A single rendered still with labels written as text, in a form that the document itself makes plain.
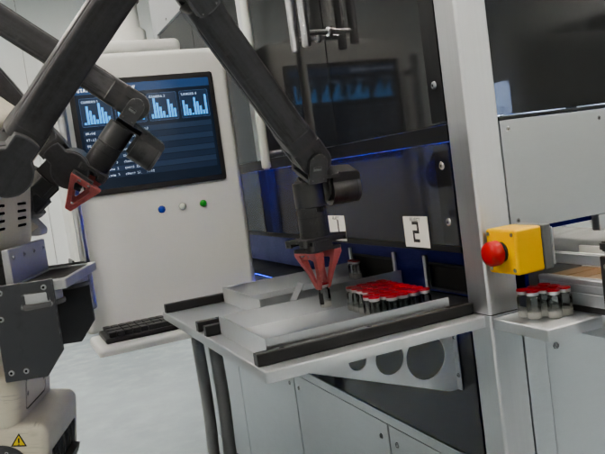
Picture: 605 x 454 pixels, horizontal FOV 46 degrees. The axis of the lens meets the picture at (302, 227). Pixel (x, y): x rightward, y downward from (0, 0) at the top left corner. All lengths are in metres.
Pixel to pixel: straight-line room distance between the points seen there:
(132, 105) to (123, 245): 0.59
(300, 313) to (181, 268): 0.70
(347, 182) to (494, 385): 0.44
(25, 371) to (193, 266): 0.88
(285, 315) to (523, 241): 0.50
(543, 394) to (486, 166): 0.41
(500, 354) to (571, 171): 0.35
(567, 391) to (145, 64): 1.36
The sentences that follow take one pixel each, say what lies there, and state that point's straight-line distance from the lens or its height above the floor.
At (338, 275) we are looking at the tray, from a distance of 1.82.
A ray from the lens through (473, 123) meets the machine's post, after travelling 1.21.
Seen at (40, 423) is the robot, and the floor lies 0.80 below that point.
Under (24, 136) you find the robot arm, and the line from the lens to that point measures 1.11.
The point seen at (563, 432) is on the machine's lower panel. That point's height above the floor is 0.64.
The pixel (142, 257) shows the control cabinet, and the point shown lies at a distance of 2.01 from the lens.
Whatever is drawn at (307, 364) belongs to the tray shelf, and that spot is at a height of 0.88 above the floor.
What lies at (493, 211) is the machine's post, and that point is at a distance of 1.23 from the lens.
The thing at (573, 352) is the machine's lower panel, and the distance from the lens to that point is 1.37.
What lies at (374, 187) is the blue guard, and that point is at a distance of 1.49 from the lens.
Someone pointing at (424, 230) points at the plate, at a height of 1.02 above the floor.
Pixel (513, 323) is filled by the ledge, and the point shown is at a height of 0.88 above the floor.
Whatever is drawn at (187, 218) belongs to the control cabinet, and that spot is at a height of 1.07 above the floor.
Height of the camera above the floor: 1.17
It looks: 5 degrees down
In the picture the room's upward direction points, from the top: 8 degrees counter-clockwise
